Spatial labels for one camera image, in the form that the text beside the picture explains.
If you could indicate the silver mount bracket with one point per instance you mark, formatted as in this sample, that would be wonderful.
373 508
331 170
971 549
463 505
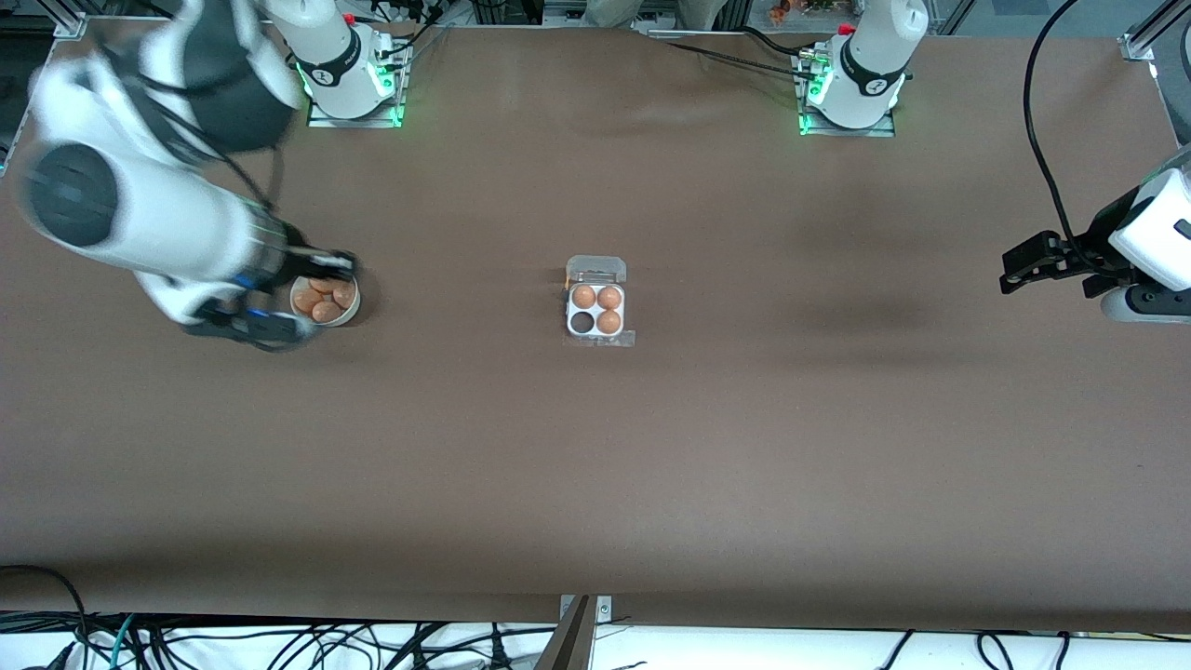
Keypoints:
604 609

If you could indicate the clear plastic egg box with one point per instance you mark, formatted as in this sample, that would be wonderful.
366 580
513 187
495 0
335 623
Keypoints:
600 339

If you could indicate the aluminium frame profile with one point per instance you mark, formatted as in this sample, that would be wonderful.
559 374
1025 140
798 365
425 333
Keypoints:
1149 37
65 20

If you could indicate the white round bowl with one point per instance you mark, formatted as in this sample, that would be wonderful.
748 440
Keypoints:
346 314

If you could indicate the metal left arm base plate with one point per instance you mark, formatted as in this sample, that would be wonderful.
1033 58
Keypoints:
884 131

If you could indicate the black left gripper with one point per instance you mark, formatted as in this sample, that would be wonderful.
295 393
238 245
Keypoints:
1102 234

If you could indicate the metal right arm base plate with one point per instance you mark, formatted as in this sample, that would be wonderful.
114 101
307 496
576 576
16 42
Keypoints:
318 119

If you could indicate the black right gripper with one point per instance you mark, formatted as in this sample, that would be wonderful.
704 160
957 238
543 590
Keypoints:
294 261

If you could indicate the dark camera mount post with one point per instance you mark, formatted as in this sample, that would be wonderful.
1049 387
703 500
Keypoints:
569 647

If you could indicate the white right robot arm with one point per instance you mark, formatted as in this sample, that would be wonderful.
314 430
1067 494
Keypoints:
167 214

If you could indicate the small orange objects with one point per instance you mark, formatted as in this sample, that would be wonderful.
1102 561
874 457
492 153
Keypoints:
780 9

